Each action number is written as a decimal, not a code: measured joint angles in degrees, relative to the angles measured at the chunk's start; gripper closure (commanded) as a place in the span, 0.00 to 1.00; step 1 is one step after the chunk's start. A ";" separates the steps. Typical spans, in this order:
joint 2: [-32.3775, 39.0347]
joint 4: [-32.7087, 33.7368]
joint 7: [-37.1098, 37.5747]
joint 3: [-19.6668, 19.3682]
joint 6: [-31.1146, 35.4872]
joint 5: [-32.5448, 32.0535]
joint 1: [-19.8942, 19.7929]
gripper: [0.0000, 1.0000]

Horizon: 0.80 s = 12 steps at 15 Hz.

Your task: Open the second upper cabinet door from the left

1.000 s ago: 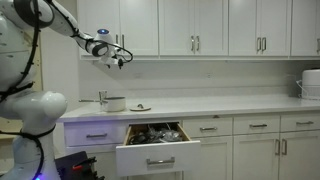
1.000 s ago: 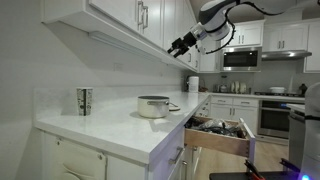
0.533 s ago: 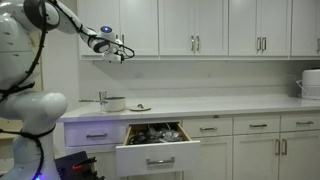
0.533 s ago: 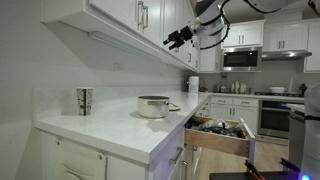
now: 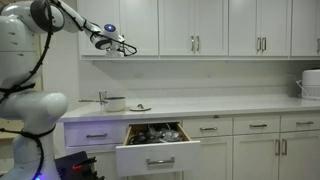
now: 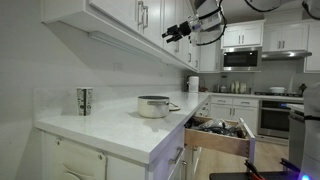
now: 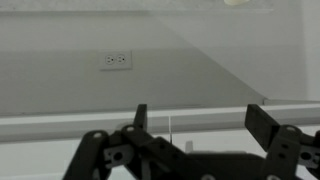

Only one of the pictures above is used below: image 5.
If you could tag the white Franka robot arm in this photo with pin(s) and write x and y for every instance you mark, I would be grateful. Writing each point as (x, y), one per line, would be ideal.
(30, 110)

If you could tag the white drawer front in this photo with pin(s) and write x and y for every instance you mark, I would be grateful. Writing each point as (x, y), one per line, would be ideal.
(241, 123)
(78, 133)
(190, 128)
(288, 124)

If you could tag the flat pot lid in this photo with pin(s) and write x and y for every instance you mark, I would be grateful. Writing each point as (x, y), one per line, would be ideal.
(140, 108)

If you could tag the white cylindrical appliance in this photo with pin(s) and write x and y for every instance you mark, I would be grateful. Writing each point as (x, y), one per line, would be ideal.
(311, 83)

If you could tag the dark utensils pile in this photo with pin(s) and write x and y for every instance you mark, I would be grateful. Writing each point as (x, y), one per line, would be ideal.
(156, 135)

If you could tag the open white wooden drawer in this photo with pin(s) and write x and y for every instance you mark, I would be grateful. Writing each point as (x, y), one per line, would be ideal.
(133, 160)

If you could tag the white wall outlet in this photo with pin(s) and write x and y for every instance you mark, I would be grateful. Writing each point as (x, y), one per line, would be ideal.
(209, 75)

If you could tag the white upper cabinet frame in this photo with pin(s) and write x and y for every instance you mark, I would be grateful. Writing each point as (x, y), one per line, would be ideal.
(200, 58)

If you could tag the red black hand tool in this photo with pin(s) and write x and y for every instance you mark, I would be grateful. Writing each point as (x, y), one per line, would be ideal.
(77, 167)

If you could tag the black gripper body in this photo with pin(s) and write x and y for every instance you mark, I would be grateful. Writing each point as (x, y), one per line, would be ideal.
(121, 49)

